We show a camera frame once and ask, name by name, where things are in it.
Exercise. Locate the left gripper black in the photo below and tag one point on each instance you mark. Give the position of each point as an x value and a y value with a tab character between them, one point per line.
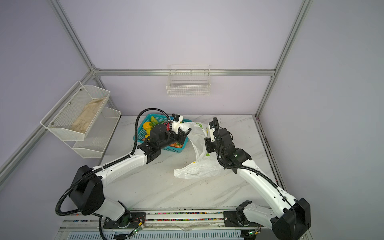
181	135

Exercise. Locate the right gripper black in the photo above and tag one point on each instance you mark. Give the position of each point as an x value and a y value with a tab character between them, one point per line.
209	145

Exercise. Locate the white lemon print plastic bag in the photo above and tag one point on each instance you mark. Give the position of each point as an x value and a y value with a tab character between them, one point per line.
205	164

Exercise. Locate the yellow fake banana bunch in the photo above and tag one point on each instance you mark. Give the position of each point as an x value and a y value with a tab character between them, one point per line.
147	126

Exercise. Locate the pink fake dragon fruit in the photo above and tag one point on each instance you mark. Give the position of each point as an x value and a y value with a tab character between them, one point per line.
168	126

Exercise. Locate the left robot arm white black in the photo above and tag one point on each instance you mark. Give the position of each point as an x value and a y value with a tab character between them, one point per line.
88	186

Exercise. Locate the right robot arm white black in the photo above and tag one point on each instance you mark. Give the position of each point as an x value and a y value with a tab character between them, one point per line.
288	217

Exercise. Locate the green fake leafy fruit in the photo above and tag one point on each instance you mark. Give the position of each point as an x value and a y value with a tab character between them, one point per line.
154	121

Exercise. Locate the lower white mesh shelf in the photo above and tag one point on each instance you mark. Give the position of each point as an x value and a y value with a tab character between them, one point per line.
99	136

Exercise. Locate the white mesh shelf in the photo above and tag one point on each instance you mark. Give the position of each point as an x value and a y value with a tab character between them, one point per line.
60	118
99	136

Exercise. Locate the beige cloth in shelf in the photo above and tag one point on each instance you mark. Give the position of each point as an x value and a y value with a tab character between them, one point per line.
84	120

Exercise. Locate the upper white mesh shelf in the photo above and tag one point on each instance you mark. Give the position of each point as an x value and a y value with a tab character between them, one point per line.
60	118

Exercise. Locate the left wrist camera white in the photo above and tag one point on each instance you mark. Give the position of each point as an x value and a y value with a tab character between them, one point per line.
176	125

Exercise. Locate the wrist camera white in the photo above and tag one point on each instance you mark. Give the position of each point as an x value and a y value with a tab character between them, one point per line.
176	125
211	134

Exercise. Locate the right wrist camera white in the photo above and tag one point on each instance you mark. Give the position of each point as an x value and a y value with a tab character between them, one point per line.
211	134

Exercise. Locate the white wire wall basket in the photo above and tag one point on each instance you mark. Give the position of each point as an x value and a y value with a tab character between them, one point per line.
188	80

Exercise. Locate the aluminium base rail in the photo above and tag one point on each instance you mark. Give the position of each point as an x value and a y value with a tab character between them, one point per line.
165	225

